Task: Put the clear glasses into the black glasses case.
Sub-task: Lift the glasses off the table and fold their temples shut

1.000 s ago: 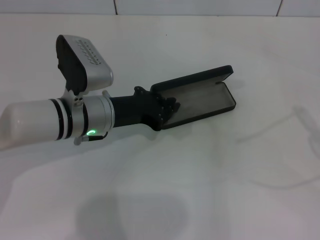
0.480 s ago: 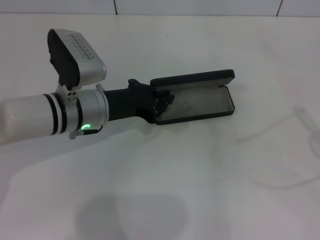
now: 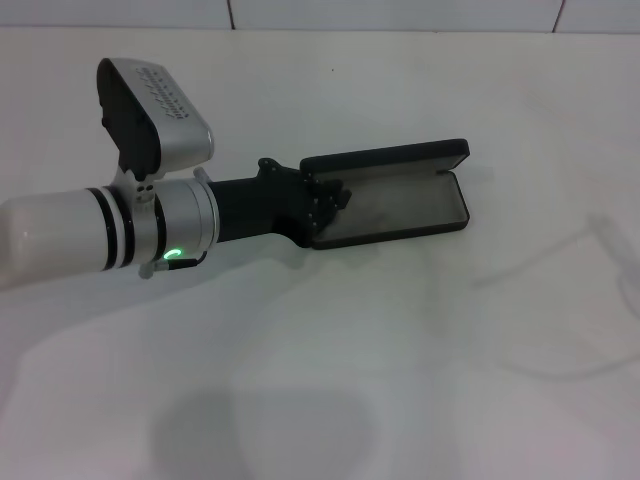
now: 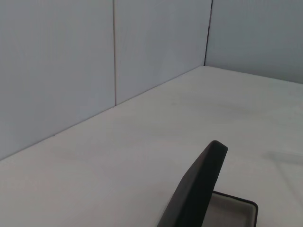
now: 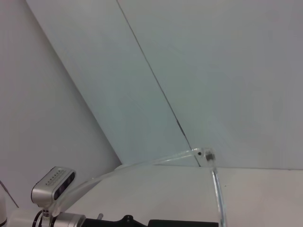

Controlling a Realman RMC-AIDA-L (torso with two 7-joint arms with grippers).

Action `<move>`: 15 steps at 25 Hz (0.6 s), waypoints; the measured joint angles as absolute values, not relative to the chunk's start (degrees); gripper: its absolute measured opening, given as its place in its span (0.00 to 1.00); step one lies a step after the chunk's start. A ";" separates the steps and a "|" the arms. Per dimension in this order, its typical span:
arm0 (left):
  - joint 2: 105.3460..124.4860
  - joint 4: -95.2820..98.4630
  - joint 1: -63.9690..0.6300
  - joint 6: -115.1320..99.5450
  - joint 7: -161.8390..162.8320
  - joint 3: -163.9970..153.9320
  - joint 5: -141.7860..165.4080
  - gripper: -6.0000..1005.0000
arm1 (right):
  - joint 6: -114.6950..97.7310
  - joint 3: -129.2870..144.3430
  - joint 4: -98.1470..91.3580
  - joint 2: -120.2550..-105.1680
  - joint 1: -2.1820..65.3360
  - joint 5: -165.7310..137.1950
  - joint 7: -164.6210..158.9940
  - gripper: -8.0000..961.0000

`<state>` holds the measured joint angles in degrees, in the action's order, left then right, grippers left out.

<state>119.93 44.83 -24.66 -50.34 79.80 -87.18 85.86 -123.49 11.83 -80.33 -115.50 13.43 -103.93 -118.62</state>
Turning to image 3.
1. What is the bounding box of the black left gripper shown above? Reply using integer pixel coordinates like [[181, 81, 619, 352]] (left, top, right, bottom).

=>
[[207, 157, 352, 250]]

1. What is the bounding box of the black glasses case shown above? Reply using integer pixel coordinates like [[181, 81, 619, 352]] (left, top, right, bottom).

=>
[[298, 138, 472, 251]]

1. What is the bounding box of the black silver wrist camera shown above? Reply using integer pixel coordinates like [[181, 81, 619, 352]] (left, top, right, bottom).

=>
[[95, 57, 214, 182]]

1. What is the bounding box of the black cable with metal connector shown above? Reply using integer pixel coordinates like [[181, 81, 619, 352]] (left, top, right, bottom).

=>
[[138, 251, 209, 280]]

